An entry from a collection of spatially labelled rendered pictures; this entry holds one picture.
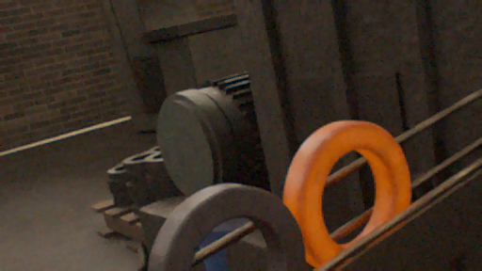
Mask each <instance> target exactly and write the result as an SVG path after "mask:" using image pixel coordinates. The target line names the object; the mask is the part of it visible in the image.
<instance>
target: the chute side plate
mask: <svg viewBox="0 0 482 271"><path fill-rule="evenodd" d="M481 237H482V169H480V170H479V171H478V172H477V173H475V174H474V175H473V176H472V177H470V178H468V179H467V180H465V181H464V182H463V183H460V184H459V185H458V186H456V187H455V188H453V189H452V190H450V191H449V192H448V193H445V194H444V195H443V196H442V197H440V198H439V199H437V200H435V201H434V202H433V203H430V204H429V205H428V206H427V207H425V208H424V209H423V210H422V211H420V212H419V213H418V214H415V215H414V216H413V217H411V218H409V219H408V220H407V221H405V222H404V223H402V224H400V225H399V226H398V227H397V228H395V229H393V230H392V231H390V232H389V233H387V234H385V235H384V236H383V237H382V238H379V239H378V240H377V241H376V242H375V243H374V244H372V245H370V246H369V247H368V248H365V249H364V250H363V251H362V252H360V253H358V254H357V255H355V256H354V257H353V258H352V259H349V260H348V261H347V262H345V263H343V264H342V265H340V266H339V267H338V268H335V269H334V270H333V271H439V269H441V268H443V267H444V266H445V265H446V264H447V263H449V262H451V261H452V260H453V259H455V258H456V257H457V256H458V254H459V253H462V252H463V251H464V250H465V249H466V248H469V246H470V245H472V244H473V243H475V242H476V241H477V240H479V238H481Z"/></svg>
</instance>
